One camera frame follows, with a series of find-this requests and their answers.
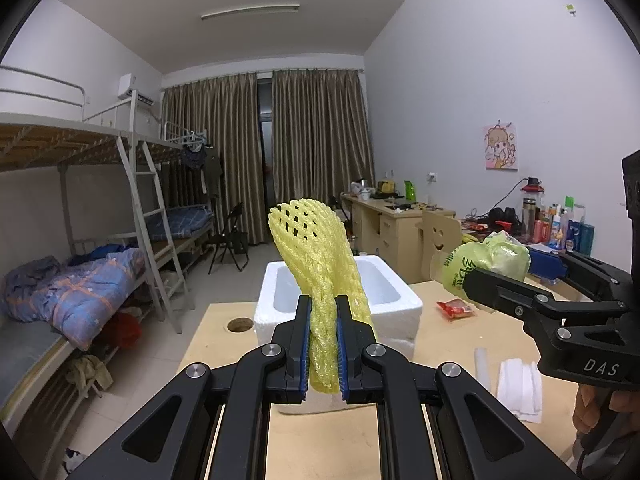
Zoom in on grey metal ladder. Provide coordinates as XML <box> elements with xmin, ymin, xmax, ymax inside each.
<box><xmin>116</xmin><ymin>135</ymin><xmax>196</xmax><ymax>333</ymax></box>

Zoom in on black folding chair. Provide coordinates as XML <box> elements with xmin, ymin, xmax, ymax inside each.
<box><xmin>207</xmin><ymin>202</ymin><xmax>250</xmax><ymax>275</ymax></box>

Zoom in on yellow foam net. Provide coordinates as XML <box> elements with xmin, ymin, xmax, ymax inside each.
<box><xmin>267</xmin><ymin>197</ymin><xmax>377</xmax><ymax>395</ymax></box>

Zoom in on blue orange checked blanket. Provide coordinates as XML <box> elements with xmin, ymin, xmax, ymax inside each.
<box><xmin>0</xmin><ymin>247</ymin><xmax>147</xmax><ymax>351</ymax></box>

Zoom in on brown curtain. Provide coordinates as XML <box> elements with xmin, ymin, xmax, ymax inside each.
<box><xmin>162</xmin><ymin>72</ymin><xmax>268</xmax><ymax>248</ymax></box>
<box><xmin>271</xmin><ymin>69</ymin><xmax>376</xmax><ymax>211</ymax></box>

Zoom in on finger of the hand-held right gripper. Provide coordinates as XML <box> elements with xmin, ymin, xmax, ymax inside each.
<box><xmin>527</xmin><ymin>247</ymin><xmax>632</xmax><ymax>303</ymax></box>
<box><xmin>462</xmin><ymin>266</ymin><xmax>628</xmax><ymax>330</ymax></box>

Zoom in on grey metal bunk bed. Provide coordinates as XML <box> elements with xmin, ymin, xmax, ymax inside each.
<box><xmin>135</xmin><ymin>90</ymin><xmax>223</xmax><ymax>266</ymax></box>
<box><xmin>0</xmin><ymin>65</ymin><xmax>196</xmax><ymax>461</ymax></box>

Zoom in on wooden smiley face chair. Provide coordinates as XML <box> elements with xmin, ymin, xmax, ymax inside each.
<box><xmin>416</xmin><ymin>209</ymin><xmax>462</xmax><ymax>281</ymax></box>

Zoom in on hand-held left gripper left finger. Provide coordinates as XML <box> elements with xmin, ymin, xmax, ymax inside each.
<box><xmin>70</xmin><ymin>294</ymin><xmax>310</xmax><ymax>480</ymax></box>

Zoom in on beige cloth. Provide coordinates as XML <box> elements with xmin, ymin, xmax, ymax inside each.
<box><xmin>67</xmin><ymin>355</ymin><xmax>113</xmax><ymax>398</ymax></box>

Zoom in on blue checked bedding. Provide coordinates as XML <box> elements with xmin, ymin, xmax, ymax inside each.
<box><xmin>145</xmin><ymin>206</ymin><xmax>213</xmax><ymax>241</ymax></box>

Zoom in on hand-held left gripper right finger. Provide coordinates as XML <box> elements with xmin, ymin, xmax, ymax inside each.
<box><xmin>334</xmin><ymin>294</ymin><xmax>576</xmax><ymax>480</ymax></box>

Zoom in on green tissue packet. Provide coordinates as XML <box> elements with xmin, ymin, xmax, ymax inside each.
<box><xmin>442</xmin><ymin>231</ymin><xmax>531</xmax><ymax>293</ymax></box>

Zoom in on light wooden desk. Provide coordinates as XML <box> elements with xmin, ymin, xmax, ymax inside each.
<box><xmin>340</xmin><ymin>191</ymin><xmax>457</xmax><ymax>268</ymax></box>

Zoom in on ceiling tube light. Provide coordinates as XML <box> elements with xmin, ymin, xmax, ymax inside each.
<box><xmin>201</xmin><ymin>4</ymin><xmax>301</xmax><ymax>21</ymax></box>

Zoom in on red cloth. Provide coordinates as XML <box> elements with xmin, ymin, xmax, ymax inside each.
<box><xmin>102</xmin><ymin>310</ymin><xmax>143</xmax><ymax>348</ymax></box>

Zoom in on white air conditioner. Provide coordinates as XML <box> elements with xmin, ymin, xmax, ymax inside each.
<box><xmin>117</xmin><ymin>74</ymin><xmax>157</xmax><ymax>107</ymax></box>

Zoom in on white foam box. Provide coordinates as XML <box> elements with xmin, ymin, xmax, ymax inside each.
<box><xmin>254</xmin><ymin>255</ymin><xmax>424</xmax><ymax>361</ymax></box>

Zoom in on row of toiletry bottles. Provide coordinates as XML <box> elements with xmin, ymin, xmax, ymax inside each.
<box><xmin>532</xmin><ymin>196</ymin><xmax>596</xmax><ymax>256</ymax></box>

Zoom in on person's right hand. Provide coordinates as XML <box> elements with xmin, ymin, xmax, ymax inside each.
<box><xmin>572</xmin><ymin>385</ymin><xmax>640</xmax><ymax>443</ymax></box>

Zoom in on black headphones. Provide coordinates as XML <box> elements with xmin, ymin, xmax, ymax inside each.
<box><xmin>487</xmin><ymin>207</ymin><xmax>521</xmax><ymax>233</ymax></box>

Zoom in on white tissue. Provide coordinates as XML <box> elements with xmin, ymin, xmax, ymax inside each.
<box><xmin>497</xmin><ymin>357</ymin><xmax>544</xmax><ymax>423</ymax></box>

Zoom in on red snack packet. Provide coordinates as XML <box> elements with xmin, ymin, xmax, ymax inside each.
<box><xmin>436</xmin><ymin>297</ymin><xmax>476</xmax><ymax>320</ymax></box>

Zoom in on dark hanging clothes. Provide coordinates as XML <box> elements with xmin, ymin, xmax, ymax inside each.
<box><xmin>181</xmin><ymin>144</ymin><xmax>224</xmax><ymax>198</ymax></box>

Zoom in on blue garment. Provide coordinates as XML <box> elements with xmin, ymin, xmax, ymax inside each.
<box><xmin>67</xmin><ymin>242</ymin><xmax>138</xmax><ymax>266</ymax></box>

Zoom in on thermos bottle red lid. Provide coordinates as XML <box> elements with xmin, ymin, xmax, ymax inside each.
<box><xmin>520</xmin><ymin>177</ymin><xmax>546</xmax><ymax>246</ymax></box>

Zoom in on pink cartoon wall poster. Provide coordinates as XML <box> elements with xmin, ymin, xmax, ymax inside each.
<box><xmin>484</xmin><ymin>119</ymin><xmax>519</xmax><ymax>172</ymax></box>

